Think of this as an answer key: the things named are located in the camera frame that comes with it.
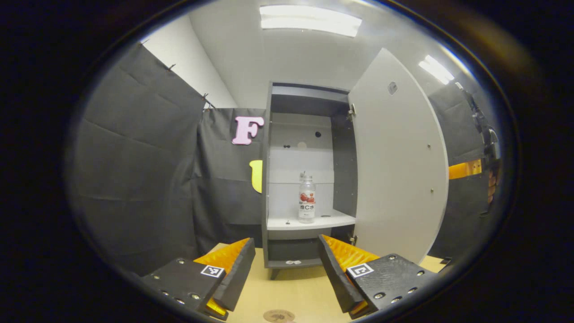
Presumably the white cabinet shelf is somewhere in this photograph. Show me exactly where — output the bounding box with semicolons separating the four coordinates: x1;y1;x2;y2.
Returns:
267;209;356;231

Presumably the black backdrop cloth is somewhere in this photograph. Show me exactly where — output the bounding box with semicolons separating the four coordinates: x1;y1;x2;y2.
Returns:
65;43;503;276

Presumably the light grey cabinet door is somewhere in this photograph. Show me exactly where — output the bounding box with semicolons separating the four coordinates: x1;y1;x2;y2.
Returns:
348;48;450;265

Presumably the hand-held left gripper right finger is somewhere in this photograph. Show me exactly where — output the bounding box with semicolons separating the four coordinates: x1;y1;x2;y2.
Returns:
318;234;438;320

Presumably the clear red label bottle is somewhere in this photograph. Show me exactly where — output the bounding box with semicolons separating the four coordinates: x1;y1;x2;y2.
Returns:
298;174;316;224

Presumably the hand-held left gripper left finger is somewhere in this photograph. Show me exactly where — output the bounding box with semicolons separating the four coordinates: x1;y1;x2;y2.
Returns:
141;238;256;321

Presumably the large ceiling light panel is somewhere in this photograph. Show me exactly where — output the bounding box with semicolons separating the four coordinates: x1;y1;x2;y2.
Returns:
259;4;362;38

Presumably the dark grey cabinet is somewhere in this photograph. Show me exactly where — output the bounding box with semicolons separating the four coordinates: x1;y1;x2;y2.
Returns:
261;82;359;281

